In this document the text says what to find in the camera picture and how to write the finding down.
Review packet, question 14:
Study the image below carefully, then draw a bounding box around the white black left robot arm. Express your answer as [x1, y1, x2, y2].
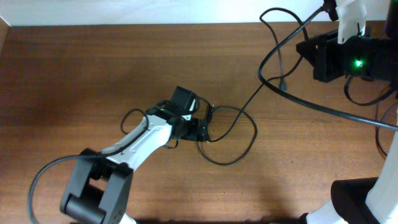
[60, 106, 210, 224]

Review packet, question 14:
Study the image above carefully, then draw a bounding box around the black thin usb cable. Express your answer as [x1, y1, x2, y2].
[196, 104, 259, 167]

